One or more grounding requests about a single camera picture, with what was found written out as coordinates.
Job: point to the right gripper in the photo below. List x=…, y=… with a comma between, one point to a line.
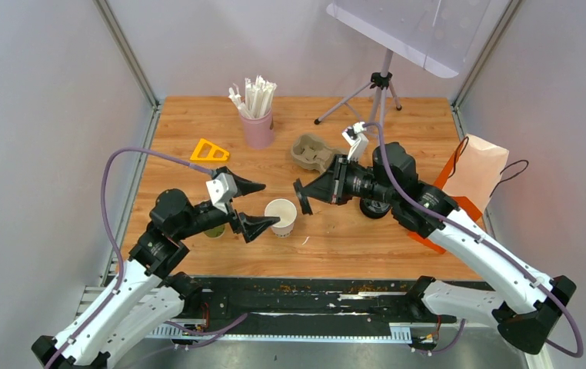
x=330, y=186

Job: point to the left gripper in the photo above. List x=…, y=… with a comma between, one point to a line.
x=251, y=225

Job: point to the white paper cup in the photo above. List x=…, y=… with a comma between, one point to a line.
x=286, y=211

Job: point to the green paper cup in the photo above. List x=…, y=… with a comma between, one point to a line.
x=215, y=232

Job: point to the black cup lid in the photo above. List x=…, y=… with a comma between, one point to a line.
x=302, y=198

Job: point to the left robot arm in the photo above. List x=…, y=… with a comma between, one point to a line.
x=146, y=293

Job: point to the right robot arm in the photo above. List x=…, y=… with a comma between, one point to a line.
x=521, y=303

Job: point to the pulp cup carrier tray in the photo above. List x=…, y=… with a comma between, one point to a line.
x=312, y=153

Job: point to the stack of black lids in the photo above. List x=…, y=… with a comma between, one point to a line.
x=373, y=209

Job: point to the yellow triangular plastic piece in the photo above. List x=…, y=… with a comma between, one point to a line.
x=207, y=151

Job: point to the pink straw holder cup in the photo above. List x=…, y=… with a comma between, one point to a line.
x=258, y=132

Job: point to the grey tripod stand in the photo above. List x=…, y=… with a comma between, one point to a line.
x=380, y=82

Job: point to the wrapped straws bundle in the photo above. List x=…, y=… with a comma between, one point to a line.
x=257, y=98

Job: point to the orange paper bag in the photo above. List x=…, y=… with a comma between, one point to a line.
x=472, y=173

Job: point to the white board on tripod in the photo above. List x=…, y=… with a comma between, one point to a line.
x=434, y=35

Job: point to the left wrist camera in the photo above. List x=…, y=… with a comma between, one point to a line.
x=218, y=191

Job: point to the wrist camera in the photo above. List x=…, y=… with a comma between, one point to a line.
x=218, y=191
x=355, y=136

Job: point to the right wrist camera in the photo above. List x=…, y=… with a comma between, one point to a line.
x=355, y=136

